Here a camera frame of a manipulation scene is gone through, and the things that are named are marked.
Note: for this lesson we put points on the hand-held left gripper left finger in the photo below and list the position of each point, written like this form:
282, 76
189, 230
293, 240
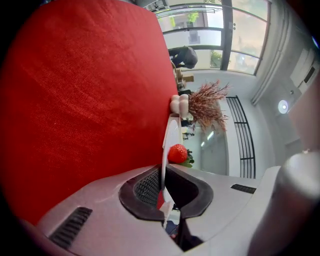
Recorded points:
105, 220

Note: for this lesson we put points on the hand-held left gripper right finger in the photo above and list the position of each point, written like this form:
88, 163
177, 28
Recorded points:
225, 200

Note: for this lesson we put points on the red strawberry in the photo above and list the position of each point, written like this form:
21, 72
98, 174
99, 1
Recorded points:
177, 153

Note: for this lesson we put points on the white round plate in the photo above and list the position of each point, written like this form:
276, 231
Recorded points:
172, 132

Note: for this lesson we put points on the red tablecloth table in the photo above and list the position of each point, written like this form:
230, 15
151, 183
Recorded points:
75, 87

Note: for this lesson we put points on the black metal railing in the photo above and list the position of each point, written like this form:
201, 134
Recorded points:
246, 140

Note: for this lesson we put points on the dried reddish plant white vase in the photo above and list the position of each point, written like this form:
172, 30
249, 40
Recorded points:
205, 105

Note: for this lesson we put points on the round ceiling lamp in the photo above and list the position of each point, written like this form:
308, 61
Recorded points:
283, 106

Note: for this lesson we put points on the black-framed glass window wall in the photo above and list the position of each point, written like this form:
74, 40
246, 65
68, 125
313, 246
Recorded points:
225, 37

